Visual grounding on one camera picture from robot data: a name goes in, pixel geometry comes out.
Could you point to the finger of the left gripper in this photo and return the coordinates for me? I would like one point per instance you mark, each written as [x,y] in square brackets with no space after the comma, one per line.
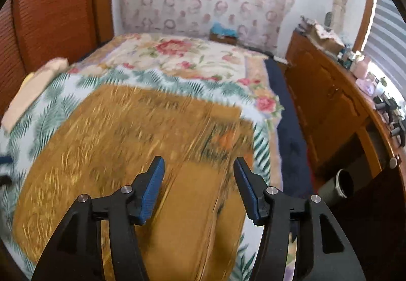
[5,162]

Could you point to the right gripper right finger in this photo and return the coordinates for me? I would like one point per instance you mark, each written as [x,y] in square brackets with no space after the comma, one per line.
[323,250]

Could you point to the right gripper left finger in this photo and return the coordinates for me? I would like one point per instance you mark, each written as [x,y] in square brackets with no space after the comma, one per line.
[74,251]

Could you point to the mustard gold patterned garment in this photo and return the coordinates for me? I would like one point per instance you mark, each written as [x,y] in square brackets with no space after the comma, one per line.
[113,136]

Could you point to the white green leaf blanket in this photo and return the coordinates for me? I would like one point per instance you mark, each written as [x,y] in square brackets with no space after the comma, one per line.
[24,144]

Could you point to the dark cylindrical bin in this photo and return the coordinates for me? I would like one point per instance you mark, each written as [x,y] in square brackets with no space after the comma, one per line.
[339,187]

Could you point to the navy blue mattress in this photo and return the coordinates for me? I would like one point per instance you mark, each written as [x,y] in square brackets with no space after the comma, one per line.
[292,145]

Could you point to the beige folded garment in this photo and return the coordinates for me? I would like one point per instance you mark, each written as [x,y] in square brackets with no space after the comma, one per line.
[32,87]

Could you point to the wooden sideboard cabinet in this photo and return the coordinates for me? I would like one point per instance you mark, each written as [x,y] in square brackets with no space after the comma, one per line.
[337,119]

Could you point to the brown louvered wardrobe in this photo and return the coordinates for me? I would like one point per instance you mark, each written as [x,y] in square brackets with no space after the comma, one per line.
[35,31]

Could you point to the pink container on cabinet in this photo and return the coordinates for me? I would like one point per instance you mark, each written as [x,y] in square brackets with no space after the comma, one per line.
[361,68]

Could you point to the floral pink cream quilt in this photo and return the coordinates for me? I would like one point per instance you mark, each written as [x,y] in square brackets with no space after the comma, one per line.
[209,71]

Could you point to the cardboard box on cabinet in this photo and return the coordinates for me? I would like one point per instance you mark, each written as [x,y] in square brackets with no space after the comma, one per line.
[326,40]

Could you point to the grey striped window blind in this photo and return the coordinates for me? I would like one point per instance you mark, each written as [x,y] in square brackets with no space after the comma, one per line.
[386,41]

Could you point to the box with blue cloth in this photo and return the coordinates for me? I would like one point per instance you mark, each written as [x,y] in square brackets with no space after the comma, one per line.
[223,35]

